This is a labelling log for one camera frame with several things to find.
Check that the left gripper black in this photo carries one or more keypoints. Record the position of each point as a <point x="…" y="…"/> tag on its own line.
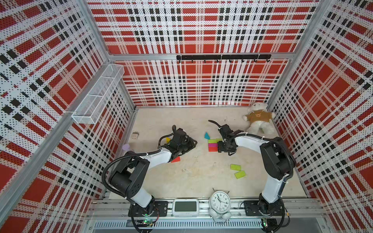
<point x="191" y="144"/>

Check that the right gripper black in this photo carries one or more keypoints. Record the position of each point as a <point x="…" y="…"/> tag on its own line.
<point x="220" y="149"/>

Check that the red block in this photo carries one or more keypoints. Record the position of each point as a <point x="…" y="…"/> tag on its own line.
<point x="178" y="159"/>
<point x="213" y="149"/>

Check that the lime green block lowest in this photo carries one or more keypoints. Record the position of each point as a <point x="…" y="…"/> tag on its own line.
<point x="240" y="174"/>

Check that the red block bottom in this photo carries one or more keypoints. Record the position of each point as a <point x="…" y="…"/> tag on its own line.
<point x="178" y="159"/>

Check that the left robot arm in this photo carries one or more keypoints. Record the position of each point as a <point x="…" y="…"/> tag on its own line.
<point x="125" y="175"/>

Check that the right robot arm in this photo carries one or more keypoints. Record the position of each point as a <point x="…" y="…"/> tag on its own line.
<point x="277" y="159"/>

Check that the white teddy bear brown shirt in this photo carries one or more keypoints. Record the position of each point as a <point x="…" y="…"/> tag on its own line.
<point x="259" y="119"/>

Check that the lilac round block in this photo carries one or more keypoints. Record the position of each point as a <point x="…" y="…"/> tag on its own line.
<point x="126" y="147"/>

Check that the white analog alarm clock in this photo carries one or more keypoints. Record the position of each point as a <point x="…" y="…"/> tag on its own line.
<point x="220" y="206"/>

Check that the white digital display device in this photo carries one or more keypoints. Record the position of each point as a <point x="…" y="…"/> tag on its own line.
<point x="185" y="208"/>

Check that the small wooden block by wall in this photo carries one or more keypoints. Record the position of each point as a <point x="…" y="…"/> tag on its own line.
<point x="135" y="135"/>

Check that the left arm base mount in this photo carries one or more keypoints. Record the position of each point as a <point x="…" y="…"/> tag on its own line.
<point x="154" y="209"/>

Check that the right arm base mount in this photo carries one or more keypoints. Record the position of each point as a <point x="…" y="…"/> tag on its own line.
<point x="262" y="208"/>

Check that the black hook rail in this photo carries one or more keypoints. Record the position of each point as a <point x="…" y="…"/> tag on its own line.
<point x="253" y="57"/>

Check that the white wire mesh basket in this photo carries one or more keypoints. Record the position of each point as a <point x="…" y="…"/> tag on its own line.
<point x="98" y="95"/>

